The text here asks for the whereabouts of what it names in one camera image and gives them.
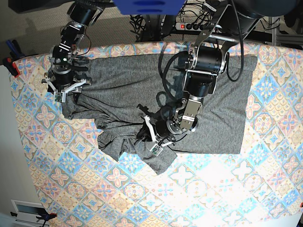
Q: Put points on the black clamp bottom left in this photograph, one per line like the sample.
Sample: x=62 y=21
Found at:
x=45 y=217

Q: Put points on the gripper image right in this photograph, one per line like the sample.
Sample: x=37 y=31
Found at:
x=154 y=130

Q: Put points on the red black clamp left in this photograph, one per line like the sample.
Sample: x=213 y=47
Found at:
x=11 y=66

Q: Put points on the grey t-shirt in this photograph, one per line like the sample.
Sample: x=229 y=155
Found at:
x=122 y=85

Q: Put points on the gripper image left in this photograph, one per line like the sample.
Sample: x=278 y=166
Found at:
x=63 y=81

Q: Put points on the patterned tile tablecloth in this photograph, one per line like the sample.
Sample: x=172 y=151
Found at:
x=87 y=188

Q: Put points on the white power strip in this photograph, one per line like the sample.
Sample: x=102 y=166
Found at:
x=182 y=26

